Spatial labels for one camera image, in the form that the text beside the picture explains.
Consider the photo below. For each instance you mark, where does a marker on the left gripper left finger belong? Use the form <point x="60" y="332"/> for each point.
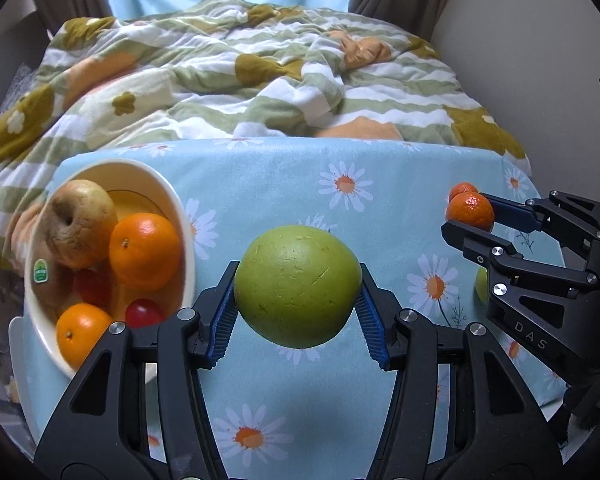
<point x="99" y="430"/>

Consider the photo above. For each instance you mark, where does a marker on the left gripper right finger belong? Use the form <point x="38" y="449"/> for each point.
<point x="495" y="430"/>

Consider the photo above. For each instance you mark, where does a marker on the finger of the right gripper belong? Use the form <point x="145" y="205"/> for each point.
<point x="505" y="264"/>
<point x="572" y="220"/>

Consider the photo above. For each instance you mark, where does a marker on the small mandarin front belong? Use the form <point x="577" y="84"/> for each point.
<point x="471" y="208"/>

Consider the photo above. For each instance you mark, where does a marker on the small mandarin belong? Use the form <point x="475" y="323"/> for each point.
<point x="471" y="208"/>
<point x="460" y="188"/>

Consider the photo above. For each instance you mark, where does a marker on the small green apple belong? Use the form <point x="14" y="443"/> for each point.
<point x="482" y="285"/>

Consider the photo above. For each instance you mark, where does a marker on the small red cherry tomato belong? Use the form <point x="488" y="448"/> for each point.
<point x="143" y="312"/>

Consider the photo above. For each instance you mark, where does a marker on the orange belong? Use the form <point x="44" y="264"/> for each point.
<point x="78" y="330"/>
<point x="145" y="251"/>

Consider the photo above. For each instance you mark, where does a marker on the large red tomato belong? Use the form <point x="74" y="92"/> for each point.
<point x="94" y="286"/>

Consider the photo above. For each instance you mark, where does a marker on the brown kiwi with sticker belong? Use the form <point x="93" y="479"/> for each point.
<point x="52" y="282"/>

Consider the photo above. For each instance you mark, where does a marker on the large green apple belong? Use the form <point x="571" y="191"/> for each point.
<point x="296" y="286"/>

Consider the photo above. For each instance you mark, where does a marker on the wrinkled brown apple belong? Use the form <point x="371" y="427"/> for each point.
<point x="77" y="223"/>

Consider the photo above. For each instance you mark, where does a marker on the small mandarin back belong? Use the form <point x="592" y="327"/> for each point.
<point x="460" y="188"/>

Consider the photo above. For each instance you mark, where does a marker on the blue daisy tablecloth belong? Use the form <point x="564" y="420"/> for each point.
<point x="280" y="412"/>

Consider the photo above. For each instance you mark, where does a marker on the yellow duck bowl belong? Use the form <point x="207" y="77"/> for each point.
<point x="134" y="187"/>

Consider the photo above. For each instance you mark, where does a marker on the green striped floral quilt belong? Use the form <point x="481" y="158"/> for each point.
<point x="225" y="70"/>

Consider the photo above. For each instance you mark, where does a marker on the grey patterned pillow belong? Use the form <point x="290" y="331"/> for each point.
<point x="22" y="82"/>

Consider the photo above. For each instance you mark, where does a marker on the grey bed headboard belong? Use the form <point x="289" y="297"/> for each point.
<point x="24" y="43"/>

